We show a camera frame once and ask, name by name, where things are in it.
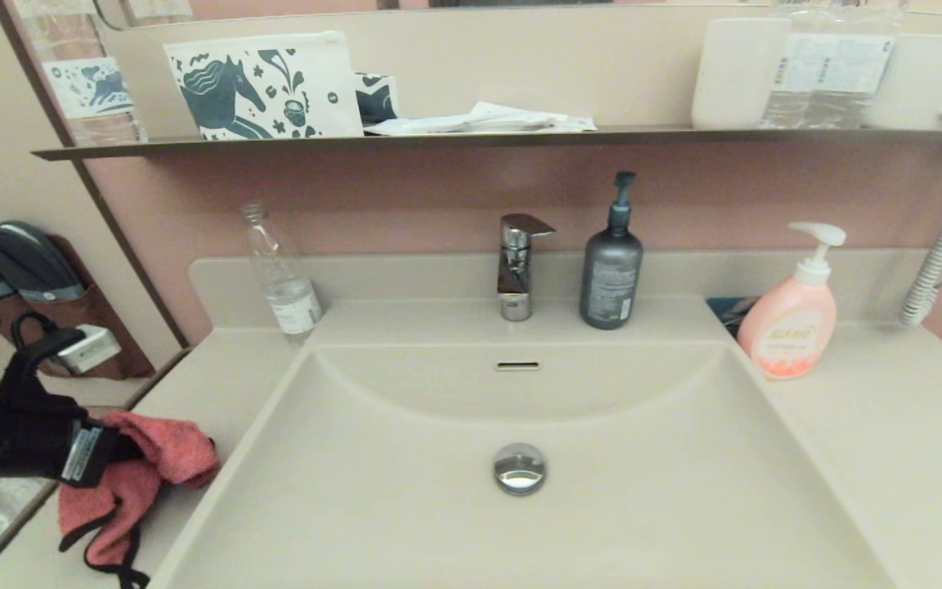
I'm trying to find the pink cloth black trim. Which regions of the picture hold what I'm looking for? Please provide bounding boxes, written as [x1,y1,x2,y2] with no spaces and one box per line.
[58,411,222,589]

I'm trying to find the chrome faucet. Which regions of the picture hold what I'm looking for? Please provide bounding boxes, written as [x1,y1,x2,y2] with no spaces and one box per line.
[497,214,557,322]

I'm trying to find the beige sink basin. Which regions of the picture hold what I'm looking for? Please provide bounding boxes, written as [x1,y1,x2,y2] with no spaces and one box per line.
[148,342,897,589]

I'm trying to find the slim clear plastic bottle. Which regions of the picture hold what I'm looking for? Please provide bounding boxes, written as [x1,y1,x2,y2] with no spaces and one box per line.
[242,203,325,344]

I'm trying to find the large clear bottle horse label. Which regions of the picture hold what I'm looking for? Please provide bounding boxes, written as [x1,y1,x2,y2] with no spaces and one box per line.
[17,0,149,146]

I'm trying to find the chrome drain stopper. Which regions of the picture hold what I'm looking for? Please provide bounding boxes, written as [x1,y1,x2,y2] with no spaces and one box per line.
[493,443,549,497]

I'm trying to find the white pouch blue horse print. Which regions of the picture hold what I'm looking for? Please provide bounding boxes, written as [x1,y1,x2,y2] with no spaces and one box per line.
[164,31,366,141]

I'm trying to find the small blue white pouch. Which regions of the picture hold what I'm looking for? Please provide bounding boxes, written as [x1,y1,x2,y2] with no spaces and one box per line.
[355,72,401,125]

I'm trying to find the white paper packets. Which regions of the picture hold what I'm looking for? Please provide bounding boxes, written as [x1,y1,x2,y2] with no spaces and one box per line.
[365,101,599,136]

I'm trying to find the dark grey pump bottle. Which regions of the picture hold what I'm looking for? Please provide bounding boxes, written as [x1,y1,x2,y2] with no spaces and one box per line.
[579,172,644,330]

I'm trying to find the dark blue packet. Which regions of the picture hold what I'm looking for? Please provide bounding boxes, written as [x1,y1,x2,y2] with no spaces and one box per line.
[705,296,760,338]

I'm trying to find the pink soap pump bottle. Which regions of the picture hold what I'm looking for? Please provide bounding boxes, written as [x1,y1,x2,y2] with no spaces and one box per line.
[736,223,846,381]

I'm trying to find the clear bottle white label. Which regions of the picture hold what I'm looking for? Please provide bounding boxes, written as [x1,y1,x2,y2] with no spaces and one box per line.
[757,0,832,130]
[824,0,907,130]

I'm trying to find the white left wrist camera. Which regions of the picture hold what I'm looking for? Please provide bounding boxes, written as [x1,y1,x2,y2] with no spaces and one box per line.
[54,325,123,375]

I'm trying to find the dark metal wall shelf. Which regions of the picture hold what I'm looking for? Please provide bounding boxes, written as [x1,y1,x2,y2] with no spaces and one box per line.
[32,124,942,161]

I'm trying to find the white cup without handle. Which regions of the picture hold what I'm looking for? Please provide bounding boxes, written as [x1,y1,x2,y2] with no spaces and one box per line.
[690,18,791,130]

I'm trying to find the white mug with handle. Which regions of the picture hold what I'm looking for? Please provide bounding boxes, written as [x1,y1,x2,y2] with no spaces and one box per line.
[865,33,942,132]

